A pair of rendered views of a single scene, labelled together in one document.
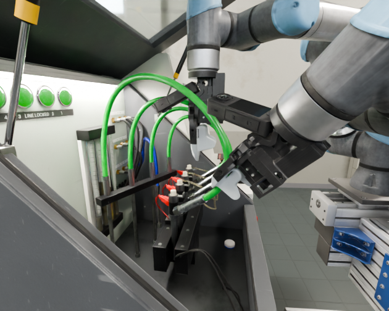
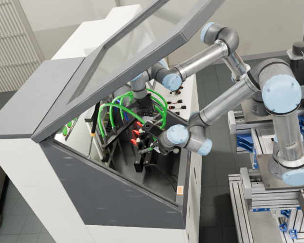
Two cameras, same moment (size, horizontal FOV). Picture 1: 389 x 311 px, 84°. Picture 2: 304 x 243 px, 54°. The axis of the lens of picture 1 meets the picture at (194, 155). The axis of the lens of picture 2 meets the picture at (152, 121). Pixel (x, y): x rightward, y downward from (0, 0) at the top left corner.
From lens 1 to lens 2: 1.12 m
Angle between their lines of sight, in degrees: 24
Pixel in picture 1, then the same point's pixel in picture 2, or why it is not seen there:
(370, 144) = not seen: hidden behind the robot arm
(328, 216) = (232, 129)
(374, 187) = (256, 111)
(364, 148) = not seen: hidden behind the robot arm
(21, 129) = (72, 134)
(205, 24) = (136, 83)
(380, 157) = (258, 95)
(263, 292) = (181, 177)
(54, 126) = (78, 124)
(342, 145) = not seen: hidden behind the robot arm
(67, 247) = (113, 178)
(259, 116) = (158, 137)
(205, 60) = (140, 96)
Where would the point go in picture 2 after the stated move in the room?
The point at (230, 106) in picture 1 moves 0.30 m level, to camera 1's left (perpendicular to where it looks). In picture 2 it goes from (149, 131) to (86, 140)
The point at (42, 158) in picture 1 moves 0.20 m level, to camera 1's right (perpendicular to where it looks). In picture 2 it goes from (79, 140) to (115, 135)
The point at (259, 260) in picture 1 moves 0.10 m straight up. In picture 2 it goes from (183, 162) to (181, 150)
